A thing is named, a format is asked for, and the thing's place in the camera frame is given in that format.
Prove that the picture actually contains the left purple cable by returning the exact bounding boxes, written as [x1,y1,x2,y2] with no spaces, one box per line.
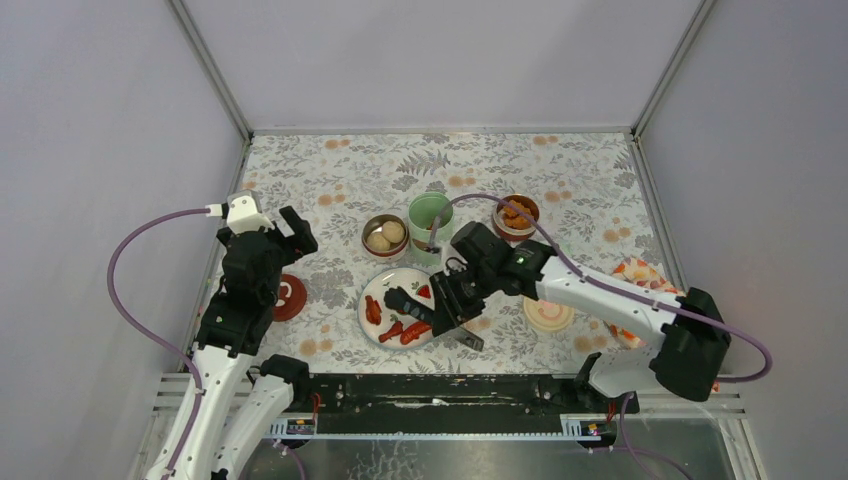
[107,207,227,478]

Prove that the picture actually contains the orange floral cloth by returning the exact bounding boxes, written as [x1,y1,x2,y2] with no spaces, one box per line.
[604,256,721,396]

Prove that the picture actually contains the rice ball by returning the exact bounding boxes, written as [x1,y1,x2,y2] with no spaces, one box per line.
[380,221,406,244]
[366,231,392,253]

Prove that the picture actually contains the white plate with food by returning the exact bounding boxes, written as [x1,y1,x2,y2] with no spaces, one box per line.
[357,267,435,351]

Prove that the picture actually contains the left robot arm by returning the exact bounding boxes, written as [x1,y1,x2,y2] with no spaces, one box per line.
[145,206,318,479]

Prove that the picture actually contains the black tongs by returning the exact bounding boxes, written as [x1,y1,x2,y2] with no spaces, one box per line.
[384,287,485,352]

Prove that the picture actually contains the cream round lid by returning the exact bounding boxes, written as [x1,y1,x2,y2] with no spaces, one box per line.
[522,298,575,333]

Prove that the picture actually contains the floral table mat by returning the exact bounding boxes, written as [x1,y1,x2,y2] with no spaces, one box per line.
[240,133,663,374]

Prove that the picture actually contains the purple cable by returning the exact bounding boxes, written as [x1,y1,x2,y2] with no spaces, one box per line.
[426,192,774,384]
[107,207,227,478]

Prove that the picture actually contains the green cylindrical container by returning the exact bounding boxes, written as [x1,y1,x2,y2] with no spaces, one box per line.
[407,192,454,267]

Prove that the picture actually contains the fried chicken piece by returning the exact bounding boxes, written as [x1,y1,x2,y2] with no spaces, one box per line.
[504,215,534,230]
[501,199,527,221]

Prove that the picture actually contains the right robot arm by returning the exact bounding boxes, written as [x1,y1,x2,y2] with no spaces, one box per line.
[426,222,730,412]

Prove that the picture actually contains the orange drumstick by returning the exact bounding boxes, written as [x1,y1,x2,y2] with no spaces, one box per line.
[365,295,382,326]

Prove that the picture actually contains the red round lid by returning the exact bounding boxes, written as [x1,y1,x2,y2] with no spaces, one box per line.
[272,274,308,322]

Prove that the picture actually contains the red sausage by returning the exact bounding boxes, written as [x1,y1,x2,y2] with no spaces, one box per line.
[400,321,432,345]

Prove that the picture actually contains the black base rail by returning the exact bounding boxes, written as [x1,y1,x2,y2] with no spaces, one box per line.
[287,374,610,419]

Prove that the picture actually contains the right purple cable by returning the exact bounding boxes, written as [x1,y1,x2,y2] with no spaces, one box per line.
[426,192,774,384]

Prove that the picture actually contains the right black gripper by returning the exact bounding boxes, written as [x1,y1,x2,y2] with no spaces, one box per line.
[429,263,499,337]

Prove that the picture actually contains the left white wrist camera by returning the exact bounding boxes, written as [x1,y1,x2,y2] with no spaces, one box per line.
[205,189,275,235]

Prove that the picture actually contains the steel bowl red band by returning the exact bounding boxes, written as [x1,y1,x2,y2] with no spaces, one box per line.
[491,194,540,242]
[361,214,410,262]

